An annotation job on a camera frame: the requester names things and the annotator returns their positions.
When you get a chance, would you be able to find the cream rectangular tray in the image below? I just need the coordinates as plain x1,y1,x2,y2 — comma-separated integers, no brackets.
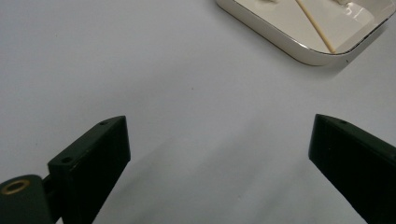
215,0,396,67

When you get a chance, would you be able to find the thin wooden skewer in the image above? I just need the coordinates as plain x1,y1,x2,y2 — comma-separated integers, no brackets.
293,0,337,55

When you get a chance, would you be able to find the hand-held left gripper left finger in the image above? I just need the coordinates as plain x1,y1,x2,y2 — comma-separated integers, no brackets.
47,115,132,224

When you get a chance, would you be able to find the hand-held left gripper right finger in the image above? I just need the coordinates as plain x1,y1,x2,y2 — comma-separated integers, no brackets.
308,113,396,224

